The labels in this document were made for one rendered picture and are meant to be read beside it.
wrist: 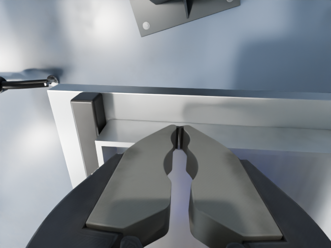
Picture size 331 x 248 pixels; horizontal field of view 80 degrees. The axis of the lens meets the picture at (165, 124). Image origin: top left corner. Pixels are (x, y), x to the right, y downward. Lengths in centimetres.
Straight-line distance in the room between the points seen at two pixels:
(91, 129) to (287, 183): 19
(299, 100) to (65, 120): 20
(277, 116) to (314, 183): 9
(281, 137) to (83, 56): 106
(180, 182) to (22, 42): 118
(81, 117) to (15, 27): 115
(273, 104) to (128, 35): 93
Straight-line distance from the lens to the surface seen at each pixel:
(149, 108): 17
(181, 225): 26
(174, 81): 107
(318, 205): 27
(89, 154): 18
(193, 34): 104
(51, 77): 125
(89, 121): 16
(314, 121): 20
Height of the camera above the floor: 103
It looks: 62 degrees down
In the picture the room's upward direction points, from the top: 173 degrees counter-clockwise
